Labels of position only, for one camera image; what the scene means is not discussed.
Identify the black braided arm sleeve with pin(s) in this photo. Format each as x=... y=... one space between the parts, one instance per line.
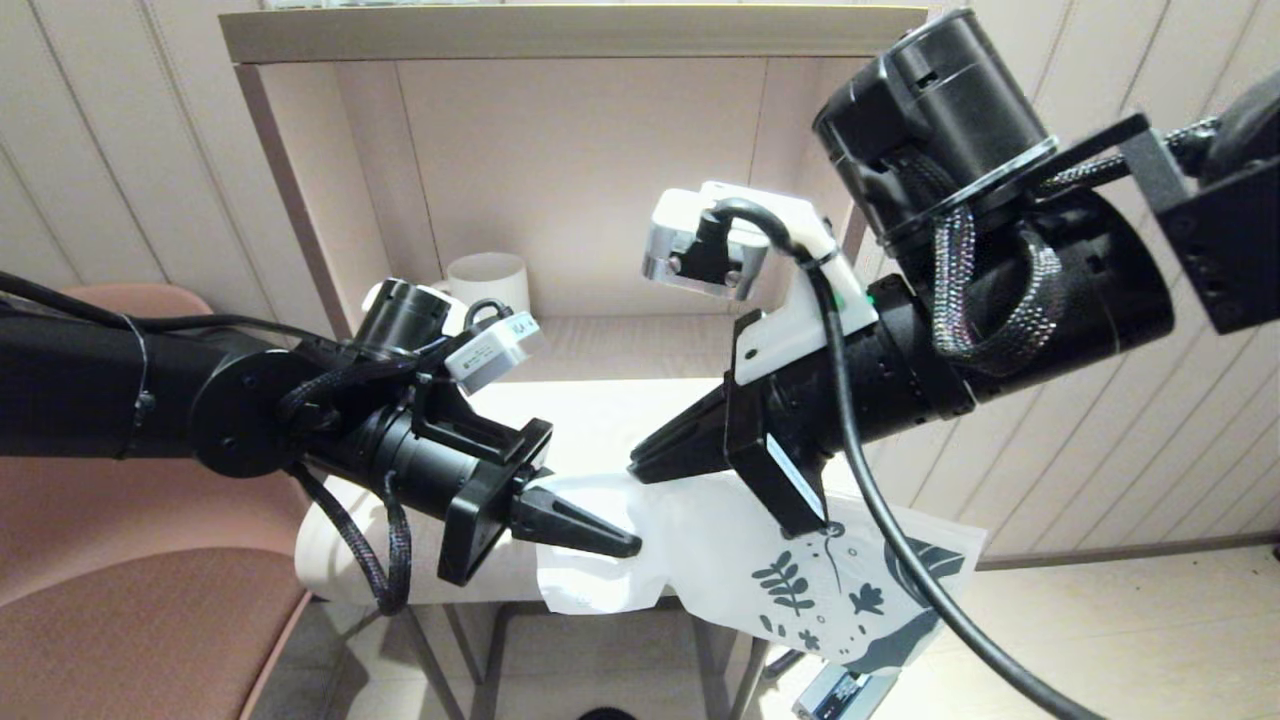
x=960 y=290
x=380 y=570

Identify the black braided left arm sleeve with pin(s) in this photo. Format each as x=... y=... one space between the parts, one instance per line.
x=380 y=570

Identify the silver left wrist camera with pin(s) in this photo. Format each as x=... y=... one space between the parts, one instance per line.
x=490 y=350

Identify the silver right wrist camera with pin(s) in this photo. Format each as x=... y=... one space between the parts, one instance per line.
x=700 y=255

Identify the black braided right arm sleeve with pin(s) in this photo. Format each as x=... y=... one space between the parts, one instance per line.
x=960 y=290

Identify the grey power supply box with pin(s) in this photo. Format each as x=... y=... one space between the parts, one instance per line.
x=835 y=695

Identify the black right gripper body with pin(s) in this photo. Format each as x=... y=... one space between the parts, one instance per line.
x=830 y=400

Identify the pink brown chair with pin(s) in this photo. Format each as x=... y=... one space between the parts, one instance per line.
x=100 y=620

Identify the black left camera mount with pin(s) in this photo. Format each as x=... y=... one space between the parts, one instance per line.
x=460 y=420

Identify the white floral plastic bag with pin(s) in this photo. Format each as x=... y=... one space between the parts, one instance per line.
x=760 y=560

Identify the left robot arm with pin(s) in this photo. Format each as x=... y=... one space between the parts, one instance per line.
x=150 y=390

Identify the white ribbed mug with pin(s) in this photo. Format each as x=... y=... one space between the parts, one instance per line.
x=490 y=280

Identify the light wood shelf desk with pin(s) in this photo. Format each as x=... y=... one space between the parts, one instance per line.
x=560 y=150

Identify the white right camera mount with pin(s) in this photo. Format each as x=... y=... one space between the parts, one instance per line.
x=790 y=320

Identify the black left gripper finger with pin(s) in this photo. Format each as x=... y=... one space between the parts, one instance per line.
x=570 y=525

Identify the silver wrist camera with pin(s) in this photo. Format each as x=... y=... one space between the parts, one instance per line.
x=700 y=255
x=490 y=350

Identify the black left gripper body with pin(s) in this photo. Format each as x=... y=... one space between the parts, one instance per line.
x=470 y=490

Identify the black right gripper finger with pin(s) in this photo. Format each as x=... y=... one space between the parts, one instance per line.
x=690 y=455
x=680 y=425

